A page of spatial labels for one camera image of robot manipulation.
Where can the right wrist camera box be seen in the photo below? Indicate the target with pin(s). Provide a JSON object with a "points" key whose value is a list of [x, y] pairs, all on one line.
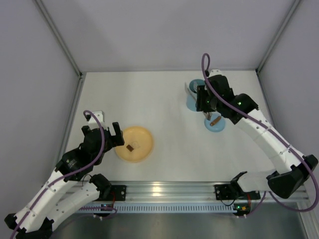
{"points": [[214, 72]]}

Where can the blue lid with brown handle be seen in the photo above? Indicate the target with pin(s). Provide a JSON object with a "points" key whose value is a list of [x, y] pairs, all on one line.
{"points": [[215, 124]]}

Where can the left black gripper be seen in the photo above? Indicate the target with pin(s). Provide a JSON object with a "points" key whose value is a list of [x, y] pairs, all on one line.
{"points": [[109, 137]]}

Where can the right aluminium frame post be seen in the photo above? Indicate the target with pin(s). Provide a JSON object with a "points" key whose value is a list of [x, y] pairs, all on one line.
{"points": [[279, 75]]}

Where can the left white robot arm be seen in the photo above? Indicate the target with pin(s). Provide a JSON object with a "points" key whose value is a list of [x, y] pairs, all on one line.
{"points": [[50, 208]]}

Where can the beige round plate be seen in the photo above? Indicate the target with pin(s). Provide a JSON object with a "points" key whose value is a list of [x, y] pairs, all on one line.
{"points": [[141, 139]]}

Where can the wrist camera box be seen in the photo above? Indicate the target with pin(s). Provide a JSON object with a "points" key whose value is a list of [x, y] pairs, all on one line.
{"points": [[91, 122], [214, 72]]}

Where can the white slotted cable duct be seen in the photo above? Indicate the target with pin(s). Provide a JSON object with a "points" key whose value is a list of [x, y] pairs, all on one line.
{"points": [[136, 208]]}

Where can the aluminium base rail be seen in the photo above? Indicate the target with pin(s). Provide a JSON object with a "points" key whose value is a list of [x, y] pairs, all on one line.
{"points": [[168, 192]]}

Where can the left aluminium frame post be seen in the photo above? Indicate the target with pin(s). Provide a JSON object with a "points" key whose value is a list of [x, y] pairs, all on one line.
{"points": [[79, 80]]}

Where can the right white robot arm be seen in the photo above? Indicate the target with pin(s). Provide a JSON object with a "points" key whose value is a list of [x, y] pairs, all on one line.
{"points": [[290, 166]]}

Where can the blue lunch box cup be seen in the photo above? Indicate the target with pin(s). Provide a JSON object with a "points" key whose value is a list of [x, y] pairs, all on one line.
{"points": [[195, 83]]}

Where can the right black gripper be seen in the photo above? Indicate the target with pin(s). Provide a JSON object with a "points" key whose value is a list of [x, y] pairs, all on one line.
{"points": [[202, 98]]}

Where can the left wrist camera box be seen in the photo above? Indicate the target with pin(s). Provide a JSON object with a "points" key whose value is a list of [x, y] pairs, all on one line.
{"points": [[91, 122]]}

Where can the aluminium frame post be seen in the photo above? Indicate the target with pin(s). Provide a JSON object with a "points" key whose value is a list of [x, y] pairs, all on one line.
{"points": [[79, 80], [279, 75]]}

